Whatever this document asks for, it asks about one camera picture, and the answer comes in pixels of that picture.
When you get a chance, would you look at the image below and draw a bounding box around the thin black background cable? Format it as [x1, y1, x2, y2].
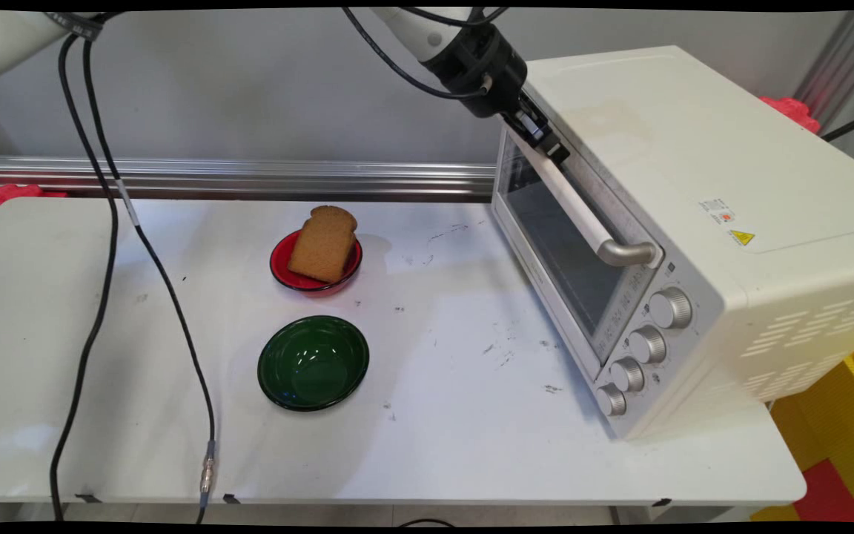
[820, 107, 854, 143]

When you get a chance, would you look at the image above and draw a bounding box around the silver oven knob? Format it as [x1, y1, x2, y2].
[609, 356, 646, 393]
[649, 287, 694, 330]
[627, 325, 668, 366]
[595, 383, 629, 418]

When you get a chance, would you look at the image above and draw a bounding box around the oven glass door with handle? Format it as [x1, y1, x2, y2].
[491, 122, 665, 384]

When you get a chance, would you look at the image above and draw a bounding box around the aluminium profile post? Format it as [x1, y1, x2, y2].
[794, 10, 854, 131]

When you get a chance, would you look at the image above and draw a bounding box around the aluminium profile rail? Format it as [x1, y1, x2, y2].
[0, 154, 498, 202]

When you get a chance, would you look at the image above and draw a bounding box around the plain black hanging cable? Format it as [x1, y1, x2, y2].
[49, 33, 120, 521]

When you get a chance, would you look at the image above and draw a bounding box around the cream toaster oven body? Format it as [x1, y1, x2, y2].
[490, 46, 854, 443]

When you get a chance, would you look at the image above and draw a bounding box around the brown toast bread slice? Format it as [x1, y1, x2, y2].
[288, 205, 360, 285]

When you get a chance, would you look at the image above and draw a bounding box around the yellow foam floor mat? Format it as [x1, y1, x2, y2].
[749, 334, 854, 523]

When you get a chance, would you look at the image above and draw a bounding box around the black cable with silver connector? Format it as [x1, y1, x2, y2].
[82, 33, 218, 524]

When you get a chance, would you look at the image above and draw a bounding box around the red cloth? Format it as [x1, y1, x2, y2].
[759, 95, 822, 136]
[0, 184, 68, 229]

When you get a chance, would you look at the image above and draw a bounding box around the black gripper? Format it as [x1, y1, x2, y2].
[423, 24, 571, 166]

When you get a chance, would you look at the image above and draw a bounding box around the red foam floor mat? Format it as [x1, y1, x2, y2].
[792, 458, 854, 524]

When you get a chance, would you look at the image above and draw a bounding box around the green glass bowl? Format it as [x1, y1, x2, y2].
[257, 315, 371, 413]

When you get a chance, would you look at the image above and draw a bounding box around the red bowl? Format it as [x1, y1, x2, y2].
[270, 228, 364, 293]

